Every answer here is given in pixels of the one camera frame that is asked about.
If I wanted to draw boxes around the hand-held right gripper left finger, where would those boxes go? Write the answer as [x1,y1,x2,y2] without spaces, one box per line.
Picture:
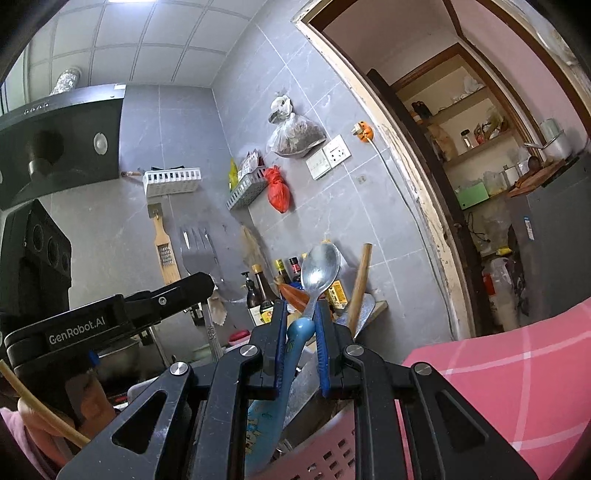
[55,299,289,480]

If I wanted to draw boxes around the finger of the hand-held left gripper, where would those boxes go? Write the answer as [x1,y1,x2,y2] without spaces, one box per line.
[122,271,217,330]

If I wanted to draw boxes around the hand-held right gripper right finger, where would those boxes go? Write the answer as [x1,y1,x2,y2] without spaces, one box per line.
[315,300,539,480]

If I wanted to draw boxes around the steel fork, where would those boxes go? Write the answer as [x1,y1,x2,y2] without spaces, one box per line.
[179,224,227,365]

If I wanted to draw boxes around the spoon with blue handle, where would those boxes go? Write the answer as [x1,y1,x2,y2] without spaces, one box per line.
[244,243,342,480]

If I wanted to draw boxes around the wooden chopstick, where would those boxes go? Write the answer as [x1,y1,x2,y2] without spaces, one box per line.
[0,359,90,448]
[345,243,374,334]

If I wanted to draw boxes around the white perforated utensil basket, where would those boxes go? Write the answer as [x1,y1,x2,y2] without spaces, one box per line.
[245,397,361,480]

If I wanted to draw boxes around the person's left forearm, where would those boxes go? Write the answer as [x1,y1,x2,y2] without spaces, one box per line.
[0,406,61,480]

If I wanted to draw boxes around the person's left hand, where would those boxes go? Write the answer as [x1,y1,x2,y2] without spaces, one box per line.
[18,369,118,457]

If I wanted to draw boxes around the white hanging towel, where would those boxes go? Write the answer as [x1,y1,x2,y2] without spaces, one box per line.
[205,295,229,326]

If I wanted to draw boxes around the wooden grater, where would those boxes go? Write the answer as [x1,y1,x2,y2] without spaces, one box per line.
[147,203,182,286]

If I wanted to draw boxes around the dark pump bottle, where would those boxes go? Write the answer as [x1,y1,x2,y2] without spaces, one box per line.
[240,271,260,324]

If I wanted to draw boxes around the hanging loofah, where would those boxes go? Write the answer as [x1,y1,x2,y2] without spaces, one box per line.
[240,224,266,278]

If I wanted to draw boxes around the red plastic bag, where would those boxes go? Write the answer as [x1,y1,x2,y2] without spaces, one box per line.
[263,165,291,214]

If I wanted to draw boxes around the assorted seasoning packets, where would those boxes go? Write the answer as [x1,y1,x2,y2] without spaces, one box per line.
[229,150,266,190]

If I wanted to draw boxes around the clear bag of dried goods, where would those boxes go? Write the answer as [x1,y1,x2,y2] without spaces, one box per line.
[267,95,326,159]

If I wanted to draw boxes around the pink checked tablecloth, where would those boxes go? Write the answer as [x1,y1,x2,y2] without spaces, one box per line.
[394,308,591,480]

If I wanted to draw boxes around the black range hood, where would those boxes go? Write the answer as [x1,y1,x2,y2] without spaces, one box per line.
[0,83,126,210]

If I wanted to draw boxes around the green box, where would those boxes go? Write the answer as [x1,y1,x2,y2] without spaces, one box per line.
[455,181,490,210]

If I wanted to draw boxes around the grey fridge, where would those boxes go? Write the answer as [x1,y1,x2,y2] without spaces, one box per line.
[508,154,591,330]

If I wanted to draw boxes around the wooden shelf unit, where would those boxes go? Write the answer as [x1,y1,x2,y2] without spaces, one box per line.
[392,44,536,208]

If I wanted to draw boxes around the wooden cutting board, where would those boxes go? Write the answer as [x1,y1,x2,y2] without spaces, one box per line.
[505,161,573,198]

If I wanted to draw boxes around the aluminium pot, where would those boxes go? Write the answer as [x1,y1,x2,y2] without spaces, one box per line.
[524,119,573,163]

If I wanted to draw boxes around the white wall basket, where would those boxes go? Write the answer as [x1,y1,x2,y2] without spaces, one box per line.
[142,167,203,198]

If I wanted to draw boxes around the grey wall basket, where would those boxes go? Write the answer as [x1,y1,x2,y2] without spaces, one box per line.
[225,173,271,212]

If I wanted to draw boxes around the white wall switch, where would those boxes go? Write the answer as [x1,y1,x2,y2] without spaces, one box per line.
[305,151,331,181]

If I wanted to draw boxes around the worn door frame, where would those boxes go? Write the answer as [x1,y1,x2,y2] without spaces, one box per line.
[291,0,591,340]

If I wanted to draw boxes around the white wall socket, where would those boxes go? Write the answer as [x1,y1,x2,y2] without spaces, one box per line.
[323,135,350,165]

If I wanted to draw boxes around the aluminium exhaust duct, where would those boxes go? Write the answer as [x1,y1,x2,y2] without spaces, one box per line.
[50,67,83,95]

